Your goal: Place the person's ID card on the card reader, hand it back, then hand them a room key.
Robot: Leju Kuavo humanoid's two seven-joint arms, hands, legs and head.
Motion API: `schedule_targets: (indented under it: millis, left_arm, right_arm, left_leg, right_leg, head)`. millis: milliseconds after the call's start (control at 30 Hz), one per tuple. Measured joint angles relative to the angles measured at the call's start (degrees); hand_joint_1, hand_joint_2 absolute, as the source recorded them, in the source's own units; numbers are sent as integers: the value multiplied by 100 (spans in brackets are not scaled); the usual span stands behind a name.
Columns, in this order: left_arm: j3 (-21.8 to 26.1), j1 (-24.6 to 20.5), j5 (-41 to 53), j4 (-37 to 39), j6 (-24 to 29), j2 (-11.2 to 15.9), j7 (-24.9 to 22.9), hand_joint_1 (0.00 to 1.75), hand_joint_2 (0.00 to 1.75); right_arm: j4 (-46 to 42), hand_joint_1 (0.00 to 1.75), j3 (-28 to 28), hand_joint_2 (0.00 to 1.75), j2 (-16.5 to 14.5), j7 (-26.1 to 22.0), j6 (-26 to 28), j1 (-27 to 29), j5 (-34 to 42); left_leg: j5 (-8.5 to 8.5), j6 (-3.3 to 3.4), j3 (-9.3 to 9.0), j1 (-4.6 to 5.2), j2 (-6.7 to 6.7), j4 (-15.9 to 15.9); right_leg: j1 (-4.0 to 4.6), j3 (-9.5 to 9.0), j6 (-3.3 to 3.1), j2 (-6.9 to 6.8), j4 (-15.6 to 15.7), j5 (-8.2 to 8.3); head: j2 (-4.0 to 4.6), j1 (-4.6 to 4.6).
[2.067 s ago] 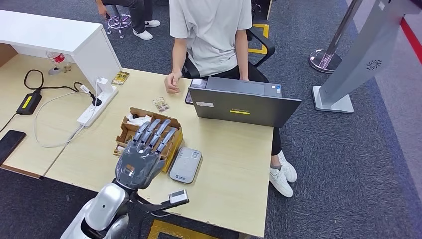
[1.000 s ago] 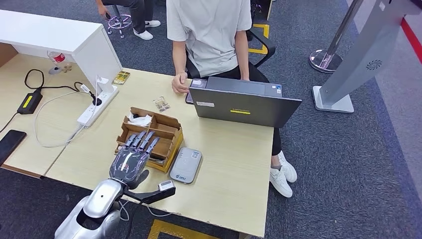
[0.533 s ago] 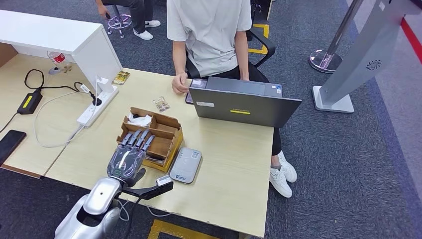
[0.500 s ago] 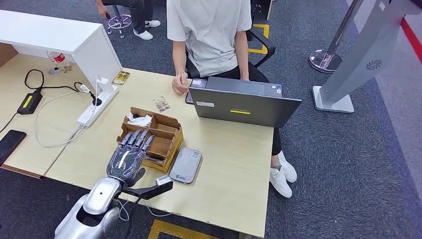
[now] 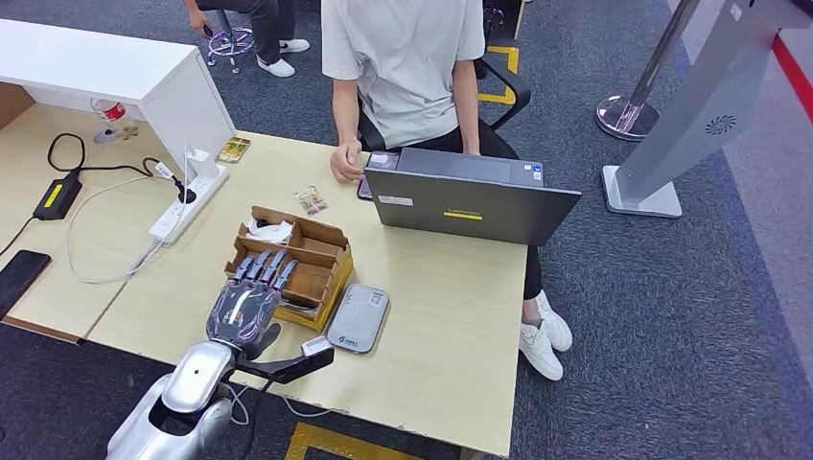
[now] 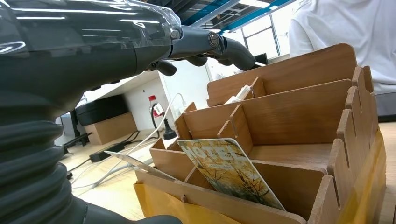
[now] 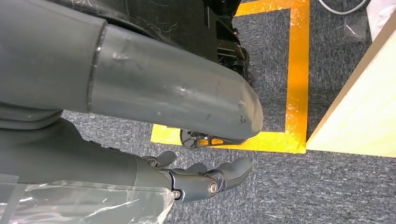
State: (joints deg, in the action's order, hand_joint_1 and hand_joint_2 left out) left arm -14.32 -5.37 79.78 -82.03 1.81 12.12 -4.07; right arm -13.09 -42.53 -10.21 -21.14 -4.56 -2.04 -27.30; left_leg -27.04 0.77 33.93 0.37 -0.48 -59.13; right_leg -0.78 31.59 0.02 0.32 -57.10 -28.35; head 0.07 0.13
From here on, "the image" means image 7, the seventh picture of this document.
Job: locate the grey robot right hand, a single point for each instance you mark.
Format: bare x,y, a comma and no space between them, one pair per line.
154,86

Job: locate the clear plastic film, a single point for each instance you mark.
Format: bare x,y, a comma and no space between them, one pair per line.
77,204

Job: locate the large yellow floor tape square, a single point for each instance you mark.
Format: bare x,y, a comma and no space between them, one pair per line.
297,77

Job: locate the white plastic sheet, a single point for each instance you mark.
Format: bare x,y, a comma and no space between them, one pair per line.
382,15

